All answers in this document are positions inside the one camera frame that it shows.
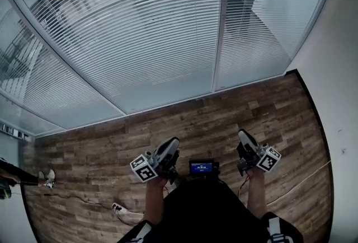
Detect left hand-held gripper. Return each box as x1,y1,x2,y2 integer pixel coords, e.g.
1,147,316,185
130,137,180,185

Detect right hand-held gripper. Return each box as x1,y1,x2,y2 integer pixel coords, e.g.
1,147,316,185
237,129,282,177

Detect white window blinds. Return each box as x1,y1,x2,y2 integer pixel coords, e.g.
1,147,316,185
5,0,224,114

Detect person's left forearm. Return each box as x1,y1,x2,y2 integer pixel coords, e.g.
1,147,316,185
144,176,169,227

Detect person's right forearm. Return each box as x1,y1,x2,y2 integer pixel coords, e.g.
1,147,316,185
246,167,268,220

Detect black chest monitor blue screen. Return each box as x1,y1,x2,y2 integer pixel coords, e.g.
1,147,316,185
189,159,220,180

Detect person's black shirt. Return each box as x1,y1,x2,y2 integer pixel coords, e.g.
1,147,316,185
117,176,304,243

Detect white power strip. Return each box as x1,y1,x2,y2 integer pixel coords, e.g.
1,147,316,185
111,202,129,214

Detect thin gripper cable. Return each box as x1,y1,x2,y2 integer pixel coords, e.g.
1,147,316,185
237,174,251,198

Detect white floor cable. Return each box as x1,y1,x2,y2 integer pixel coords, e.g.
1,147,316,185
265,160,332,206

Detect white power strip cord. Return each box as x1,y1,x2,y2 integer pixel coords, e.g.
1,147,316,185
116,209,146,226

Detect grey harness strap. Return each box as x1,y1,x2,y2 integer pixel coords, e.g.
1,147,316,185
265,216,294,243
131,222,153,243

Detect black floor cable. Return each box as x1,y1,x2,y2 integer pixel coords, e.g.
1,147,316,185
21,183,114,209

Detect wall socket strip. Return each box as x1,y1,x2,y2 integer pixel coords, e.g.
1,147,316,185
0,123,30,141

